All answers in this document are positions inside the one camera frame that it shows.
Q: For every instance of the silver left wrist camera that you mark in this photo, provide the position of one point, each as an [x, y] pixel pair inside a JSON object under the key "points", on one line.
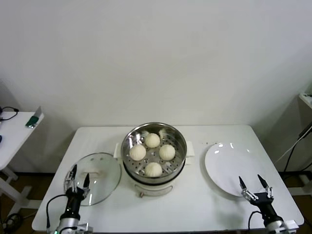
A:
{"points": [[84, 227]]}

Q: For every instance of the white side table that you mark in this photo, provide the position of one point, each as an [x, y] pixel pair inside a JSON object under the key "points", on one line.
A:
{"points": [[14, 136]]}

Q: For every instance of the perforated steel steamer basket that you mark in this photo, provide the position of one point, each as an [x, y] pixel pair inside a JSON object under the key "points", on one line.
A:
{"points": [[175, 139]]}

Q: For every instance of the round glass pot lid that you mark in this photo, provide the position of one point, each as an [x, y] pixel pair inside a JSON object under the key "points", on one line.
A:
{"points": [[104, 175]]}

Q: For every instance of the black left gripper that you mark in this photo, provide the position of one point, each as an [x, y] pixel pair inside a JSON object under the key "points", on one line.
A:
{"points": [[74, 202]]}

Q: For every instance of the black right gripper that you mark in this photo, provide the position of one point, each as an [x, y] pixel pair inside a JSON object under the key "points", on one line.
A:
{"points": [[265, 204]]}

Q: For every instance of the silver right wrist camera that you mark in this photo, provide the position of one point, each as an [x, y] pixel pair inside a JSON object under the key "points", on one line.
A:
{"points": [[291, 224]]}

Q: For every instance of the white shelf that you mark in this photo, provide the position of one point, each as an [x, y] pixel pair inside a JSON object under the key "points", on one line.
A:
{"points": [[306, 100]]}

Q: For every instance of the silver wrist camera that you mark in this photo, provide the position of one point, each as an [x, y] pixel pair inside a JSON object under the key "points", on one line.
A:
{"points": [[84, 227], [291, 224]]}

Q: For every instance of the cream electric cooking pot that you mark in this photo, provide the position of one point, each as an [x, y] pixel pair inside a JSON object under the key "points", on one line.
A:
{"points": [[153, 189]]}

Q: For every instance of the white steamed baozi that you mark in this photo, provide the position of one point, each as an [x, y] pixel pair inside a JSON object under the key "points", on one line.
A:
{"points": [[167, 152], [137, 152], [153, 169], [152, 140]]}

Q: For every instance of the white round plate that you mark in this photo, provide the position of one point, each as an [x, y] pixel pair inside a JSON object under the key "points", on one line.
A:
{"points": [[231, 165]]}

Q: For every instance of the black adapter plug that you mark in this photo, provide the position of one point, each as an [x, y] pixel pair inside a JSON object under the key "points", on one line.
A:
{"points": [[303, 132]]}

